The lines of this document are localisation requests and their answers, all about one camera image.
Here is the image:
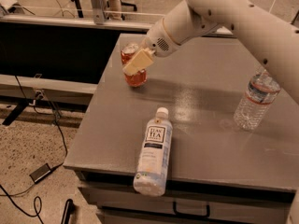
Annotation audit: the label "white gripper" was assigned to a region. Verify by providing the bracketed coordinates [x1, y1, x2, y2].
[122, 18, 181, 76]

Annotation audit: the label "red coke can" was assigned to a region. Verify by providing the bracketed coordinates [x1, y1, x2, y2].
[121, 42, 147, 88]

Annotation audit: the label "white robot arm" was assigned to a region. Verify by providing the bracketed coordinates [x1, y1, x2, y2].
[123, 0, 299, 131]

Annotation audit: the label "blue plastic tea bottle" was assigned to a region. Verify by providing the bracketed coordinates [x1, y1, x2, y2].
[133, 107, 173, 197]

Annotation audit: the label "clear plastic water bottle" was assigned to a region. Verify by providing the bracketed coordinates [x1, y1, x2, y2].
[234, 68, 281, 131]

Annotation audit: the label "black office chair base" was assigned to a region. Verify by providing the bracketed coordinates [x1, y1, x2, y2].
[106, 0, 138, 21]

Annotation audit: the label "person leg beige trousers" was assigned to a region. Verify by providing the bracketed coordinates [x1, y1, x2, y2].
[107, 0, 121, 21]

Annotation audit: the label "black tripod stand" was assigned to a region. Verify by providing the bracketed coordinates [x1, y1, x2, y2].
[71, 0, 83, 18]

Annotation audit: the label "black power adapter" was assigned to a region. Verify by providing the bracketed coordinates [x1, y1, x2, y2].
[30, 163, 51, 184]

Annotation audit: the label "black object on floor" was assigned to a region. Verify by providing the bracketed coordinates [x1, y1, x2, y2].
[61, 199, 75, 224]

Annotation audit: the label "metal post bracket left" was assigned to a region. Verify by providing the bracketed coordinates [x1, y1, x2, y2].
[91, 0, 106, 24]

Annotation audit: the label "black drawer handle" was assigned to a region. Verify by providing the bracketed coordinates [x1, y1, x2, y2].
[172, 202, 210, 219]

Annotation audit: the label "black floor cable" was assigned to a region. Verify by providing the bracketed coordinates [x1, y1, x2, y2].
[0, 75, 69, 224]

